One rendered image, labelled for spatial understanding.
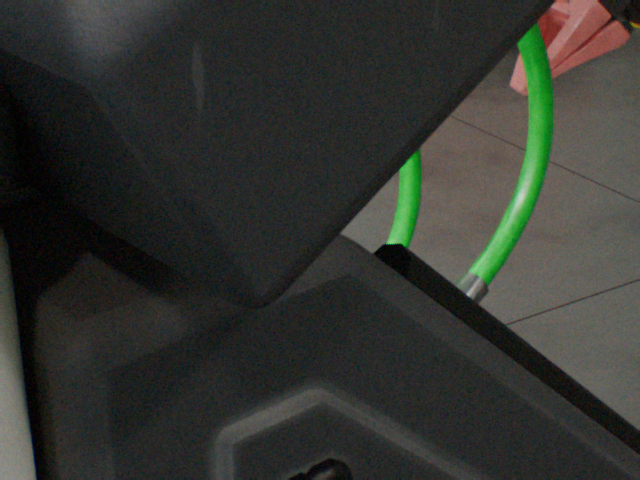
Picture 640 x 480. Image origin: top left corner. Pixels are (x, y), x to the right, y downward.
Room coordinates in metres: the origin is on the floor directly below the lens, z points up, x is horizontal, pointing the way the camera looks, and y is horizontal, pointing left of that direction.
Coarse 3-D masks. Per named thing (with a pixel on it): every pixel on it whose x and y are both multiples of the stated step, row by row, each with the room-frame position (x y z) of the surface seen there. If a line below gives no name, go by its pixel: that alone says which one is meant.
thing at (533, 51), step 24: (528, 48) 0.68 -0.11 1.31; (528, 72) 0.68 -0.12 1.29; (528, 96) 0.69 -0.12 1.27; (552, 96) 0.69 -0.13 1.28; (552, 120) 0.69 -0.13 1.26; (528, 144) 0.69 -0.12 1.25; (528, 168) 0.69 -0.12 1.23; (528, 192) 0.68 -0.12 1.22; (504, 216) 0.68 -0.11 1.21; (528, 216) 0.68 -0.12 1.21; (504, 240) 0.67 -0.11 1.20; (480, 264) 0.66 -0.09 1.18
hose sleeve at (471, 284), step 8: (464, 272) 0.66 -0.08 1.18; (472, 272) 0.66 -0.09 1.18; (464, 280) 0.66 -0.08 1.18; (472, 280) 0.65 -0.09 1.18; (480, 280) 0.66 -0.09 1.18; (464, 288) 0.65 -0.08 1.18; (472, 288) 0.65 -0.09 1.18; (480, 288) 0.65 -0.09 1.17; (472, 296) 0.65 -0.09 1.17; (480, 296) 0.65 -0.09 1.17
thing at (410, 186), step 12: (420, 156) 0.74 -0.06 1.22; (408, 168) 0.74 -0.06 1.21; (420, 168) 0.74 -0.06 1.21; (408, 180) 0.74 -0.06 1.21; (420, 180) 0.74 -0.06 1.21; (408, 192) 0.74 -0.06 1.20; (420, 192) 0.74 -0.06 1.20; (408, 204) 0.74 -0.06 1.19; (396, 216) 0.74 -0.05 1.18; (408, 216) 0.73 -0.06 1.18; (396, 228) 0.73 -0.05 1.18; (408, 228) 0.73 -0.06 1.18; (396, 240) 0.73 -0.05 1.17; (408, 240) 0.73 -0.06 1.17
